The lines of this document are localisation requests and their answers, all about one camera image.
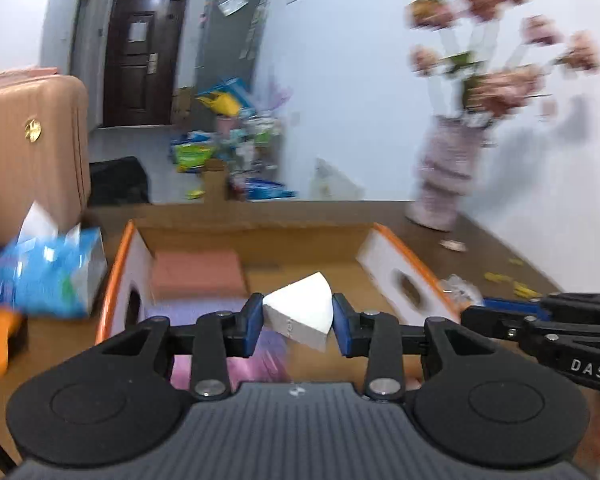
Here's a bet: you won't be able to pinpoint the white wedge sponge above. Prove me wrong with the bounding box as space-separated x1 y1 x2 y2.
262 271 334 353

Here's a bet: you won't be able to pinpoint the brown cardboard piece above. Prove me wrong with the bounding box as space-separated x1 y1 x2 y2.
201 160 229 203

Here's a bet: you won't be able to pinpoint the black bag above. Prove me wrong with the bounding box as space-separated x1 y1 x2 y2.
89 156 151 206

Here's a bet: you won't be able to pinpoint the pink textured vase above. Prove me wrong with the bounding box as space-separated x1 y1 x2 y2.
405 115 486 232

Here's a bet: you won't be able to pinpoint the red orange cardboard box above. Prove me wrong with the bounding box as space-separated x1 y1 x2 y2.
96 219 463 391

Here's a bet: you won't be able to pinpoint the wire rack with bottles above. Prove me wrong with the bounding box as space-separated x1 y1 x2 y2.
230 115 283 161

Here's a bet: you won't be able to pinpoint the purple knit sachet bag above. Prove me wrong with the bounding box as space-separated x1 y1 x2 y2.
145 300 291 361

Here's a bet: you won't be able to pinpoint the pink cream layered sponge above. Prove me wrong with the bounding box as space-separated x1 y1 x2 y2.
150 251 251 302

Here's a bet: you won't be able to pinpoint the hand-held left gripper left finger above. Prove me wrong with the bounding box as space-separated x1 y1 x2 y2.
97 292 266 402

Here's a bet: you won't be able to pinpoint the white folded umbrella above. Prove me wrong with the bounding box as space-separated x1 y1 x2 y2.
241 0 270 61

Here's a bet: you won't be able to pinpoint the blue packets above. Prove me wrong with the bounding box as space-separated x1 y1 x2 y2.
242 180 296 201

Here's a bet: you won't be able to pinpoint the scattered yellow flower buds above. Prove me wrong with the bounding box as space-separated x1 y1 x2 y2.
484 257 543 298

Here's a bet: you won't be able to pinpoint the blue tissue pack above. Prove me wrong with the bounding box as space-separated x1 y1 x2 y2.
0 201 108 319

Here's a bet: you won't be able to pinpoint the clear crinkled plastic bag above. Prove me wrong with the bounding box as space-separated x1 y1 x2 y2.
437 274 486 311

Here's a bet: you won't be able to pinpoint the green packet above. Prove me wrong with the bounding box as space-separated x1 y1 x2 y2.
172 142 216 173

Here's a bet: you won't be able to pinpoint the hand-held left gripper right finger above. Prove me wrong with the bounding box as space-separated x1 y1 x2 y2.
331 293 501 402

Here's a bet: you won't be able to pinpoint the dark brown door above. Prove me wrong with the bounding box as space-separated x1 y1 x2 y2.
102 0 189 128

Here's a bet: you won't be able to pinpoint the brown cardboard box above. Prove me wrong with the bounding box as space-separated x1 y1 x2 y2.
172 87 196 128

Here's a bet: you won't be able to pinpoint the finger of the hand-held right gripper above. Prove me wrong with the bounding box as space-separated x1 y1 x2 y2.
460 305 600 356
482 291 600 323

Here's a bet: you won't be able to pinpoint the white plastic bag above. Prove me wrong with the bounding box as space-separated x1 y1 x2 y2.
312 157 363 201

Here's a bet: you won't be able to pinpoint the pink ribbed suitcase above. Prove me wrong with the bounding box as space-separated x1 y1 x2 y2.
0 66 92 248

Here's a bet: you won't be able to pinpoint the orange and brown strap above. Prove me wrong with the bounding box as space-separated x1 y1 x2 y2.
0 307 26 396

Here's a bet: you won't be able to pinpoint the blue and yellow plastic tools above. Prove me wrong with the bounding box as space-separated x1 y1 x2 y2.
196 77 256 118

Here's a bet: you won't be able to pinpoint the bunch of dried pink roses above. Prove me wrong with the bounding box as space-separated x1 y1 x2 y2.
405 0 600 126

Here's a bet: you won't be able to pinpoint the white paper on door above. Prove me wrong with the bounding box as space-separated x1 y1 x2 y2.
127 19 156 43

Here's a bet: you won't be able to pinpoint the light pink fluffy cloth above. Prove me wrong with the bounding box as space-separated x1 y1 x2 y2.
172 355 291 391

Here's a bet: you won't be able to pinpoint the grey refrigerator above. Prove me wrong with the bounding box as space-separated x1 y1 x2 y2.
196 0 271 106

